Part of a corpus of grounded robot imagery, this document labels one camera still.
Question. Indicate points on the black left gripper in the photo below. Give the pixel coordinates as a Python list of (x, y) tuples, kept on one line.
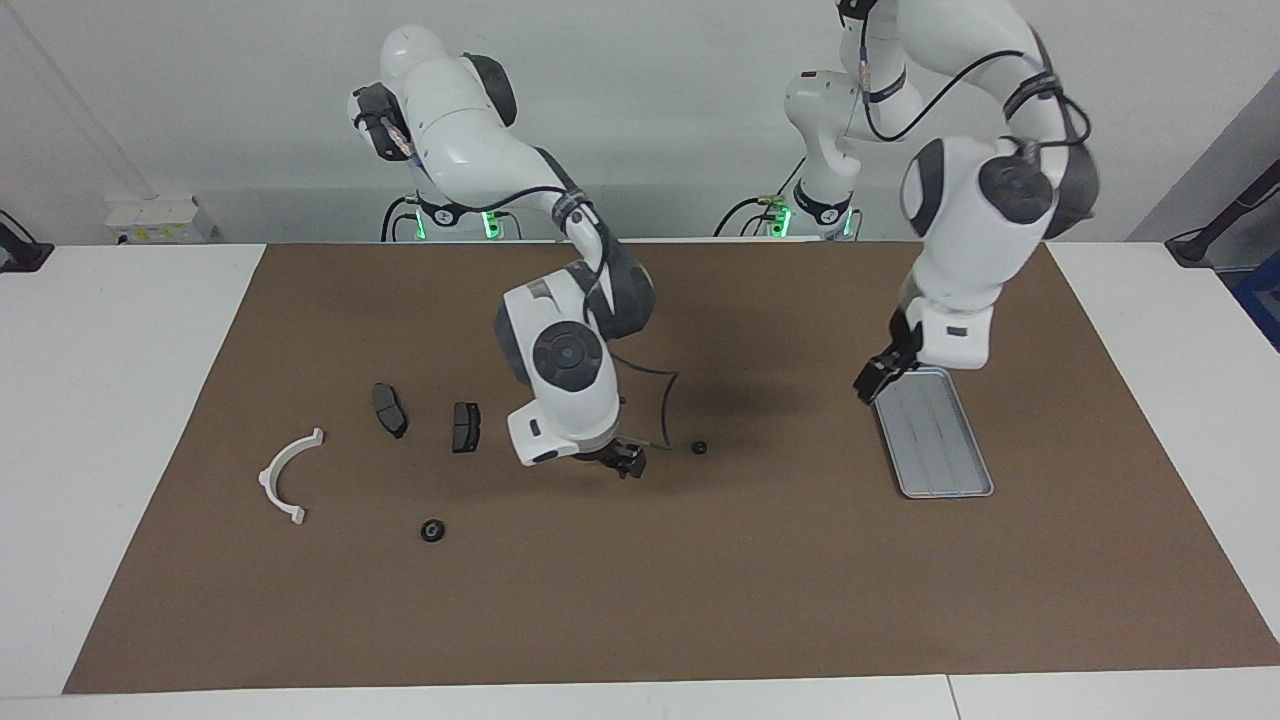
[(905, 350)]

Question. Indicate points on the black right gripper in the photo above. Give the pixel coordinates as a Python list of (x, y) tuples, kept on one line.
[(603, 456)]

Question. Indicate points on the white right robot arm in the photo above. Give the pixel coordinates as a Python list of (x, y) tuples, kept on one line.
[(570, 360)]

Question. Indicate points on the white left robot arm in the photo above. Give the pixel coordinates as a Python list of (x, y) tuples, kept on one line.
[(980, 210)]

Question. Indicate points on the silver metal tray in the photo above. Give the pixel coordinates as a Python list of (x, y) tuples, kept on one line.
[(945, 450)]

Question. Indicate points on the brown table mat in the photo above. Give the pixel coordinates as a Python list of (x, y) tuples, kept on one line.
[(640, 600)]

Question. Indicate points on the dark grey brake pad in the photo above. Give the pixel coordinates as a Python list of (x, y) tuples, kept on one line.
[(466, 427), (389, 410)]

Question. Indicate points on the blue crate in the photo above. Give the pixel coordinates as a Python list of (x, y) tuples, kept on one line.
[(1262, 300)]

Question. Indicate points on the white power box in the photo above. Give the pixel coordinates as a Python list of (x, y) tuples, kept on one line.
[(160, 220)]

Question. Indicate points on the black table clamp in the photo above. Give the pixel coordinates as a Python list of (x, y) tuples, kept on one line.
[(20, 255)]

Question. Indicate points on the white curved plastic bracket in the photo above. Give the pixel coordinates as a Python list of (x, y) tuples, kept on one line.
[(272, 480)]

